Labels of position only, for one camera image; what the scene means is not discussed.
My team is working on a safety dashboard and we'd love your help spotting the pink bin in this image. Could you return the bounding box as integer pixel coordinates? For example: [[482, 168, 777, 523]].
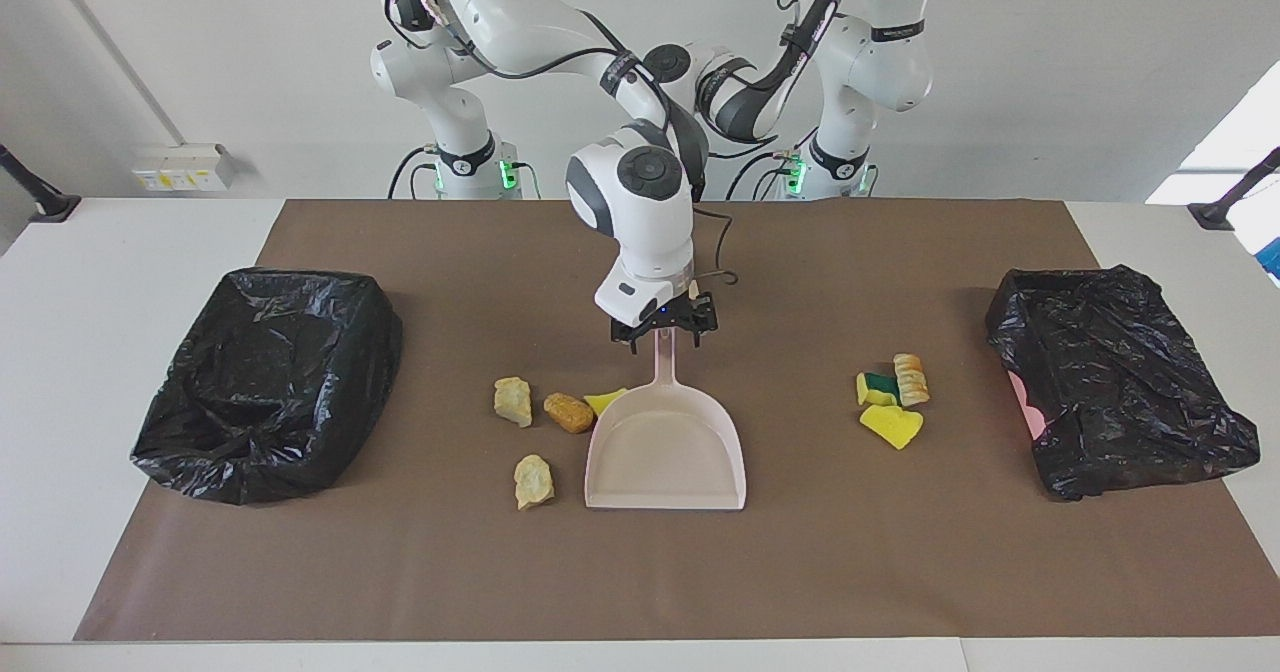
[[1008, 370, 1047, 443]]

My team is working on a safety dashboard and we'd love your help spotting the pink plastic dustpan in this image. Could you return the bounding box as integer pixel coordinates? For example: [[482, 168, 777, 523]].
[[584, 327, 748, 512]]

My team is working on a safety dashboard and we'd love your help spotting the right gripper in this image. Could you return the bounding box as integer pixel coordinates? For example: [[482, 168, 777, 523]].
[[609, 290, 720, 355]]

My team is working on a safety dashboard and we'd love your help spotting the black stand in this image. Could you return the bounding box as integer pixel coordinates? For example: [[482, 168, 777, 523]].
[[1187, 146, 1280, 232], [0, 143, 82, 224]]

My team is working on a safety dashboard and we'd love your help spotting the striped bread roll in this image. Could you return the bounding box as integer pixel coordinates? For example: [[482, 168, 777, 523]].
[[892, 352, 932, 408]]

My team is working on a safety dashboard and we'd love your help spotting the beige crumpled trash lump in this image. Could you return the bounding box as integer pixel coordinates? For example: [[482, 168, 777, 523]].
[[493, 376, 534, 429], [513, 453, 556, 512]]

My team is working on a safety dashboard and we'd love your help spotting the yellow heart-shaped sponge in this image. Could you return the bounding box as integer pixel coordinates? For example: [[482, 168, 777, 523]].
[[859, 403, 925, 451]]

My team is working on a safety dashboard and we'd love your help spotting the white wall socket box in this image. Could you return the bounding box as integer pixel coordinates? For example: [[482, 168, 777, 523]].
[[131, 143, 237, 194]]

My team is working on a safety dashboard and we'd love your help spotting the black trash bag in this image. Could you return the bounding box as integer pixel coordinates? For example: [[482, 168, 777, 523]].
[[129, 267, 405, 507], [984, 264, 1262, 502]]

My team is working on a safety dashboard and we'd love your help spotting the brown fried nugget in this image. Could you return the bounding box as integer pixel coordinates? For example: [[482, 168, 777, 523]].
[[543, 392, 596, 435]]

